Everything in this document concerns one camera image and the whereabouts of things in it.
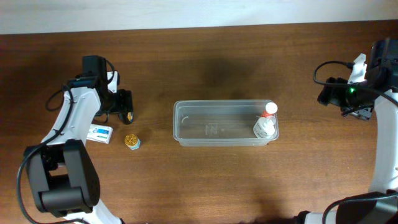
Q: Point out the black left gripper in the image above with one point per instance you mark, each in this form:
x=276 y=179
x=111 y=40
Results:
x=125 y=104

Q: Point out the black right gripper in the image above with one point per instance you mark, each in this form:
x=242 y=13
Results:
x=327 y=92

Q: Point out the white squeeze bottle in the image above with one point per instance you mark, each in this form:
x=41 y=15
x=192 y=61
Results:
x=265 y=127

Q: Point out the black bottle white cap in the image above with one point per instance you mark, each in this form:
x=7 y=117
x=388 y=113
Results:
x=128 y=118

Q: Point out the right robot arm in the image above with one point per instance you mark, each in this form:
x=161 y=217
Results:
x=370 y=89

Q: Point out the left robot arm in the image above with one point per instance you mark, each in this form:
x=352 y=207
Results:
x=61 y=175

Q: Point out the clear plastic container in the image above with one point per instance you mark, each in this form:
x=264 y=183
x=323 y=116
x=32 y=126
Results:
x=221 y=123

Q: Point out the white blue small box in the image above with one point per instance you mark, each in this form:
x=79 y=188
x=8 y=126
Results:
x=99 y=133

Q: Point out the gold lid small jar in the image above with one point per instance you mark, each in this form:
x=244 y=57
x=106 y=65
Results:
x=132 y=141

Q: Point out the orange tube white cap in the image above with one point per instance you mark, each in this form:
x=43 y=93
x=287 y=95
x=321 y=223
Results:
x=270 y=109

